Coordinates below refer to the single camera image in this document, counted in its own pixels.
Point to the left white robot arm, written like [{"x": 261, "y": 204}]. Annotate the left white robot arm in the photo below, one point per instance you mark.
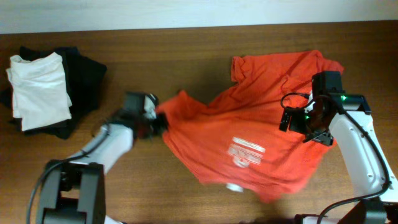
[{"x": 72, "y": 190}]

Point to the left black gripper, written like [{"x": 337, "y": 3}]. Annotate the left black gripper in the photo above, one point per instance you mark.
[{"x": 156, "y": 125}]

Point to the orange t-shirt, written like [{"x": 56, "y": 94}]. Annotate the orange t-shirt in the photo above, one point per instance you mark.
[{"x": 236, "y": 140}]

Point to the white folded t-shirt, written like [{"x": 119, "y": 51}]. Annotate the white folded t-shirt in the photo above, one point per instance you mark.
[{"x": 39, "y": 91}]

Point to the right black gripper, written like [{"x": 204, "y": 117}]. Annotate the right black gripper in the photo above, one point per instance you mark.
[{"x": 297, "y": 121}]

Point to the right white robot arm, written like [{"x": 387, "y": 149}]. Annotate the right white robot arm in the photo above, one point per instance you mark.
[{"x": 347, "y": 120}]

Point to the black folded garment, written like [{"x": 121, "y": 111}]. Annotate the black folded garment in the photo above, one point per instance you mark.
[{"x": 83, "y": 79}]

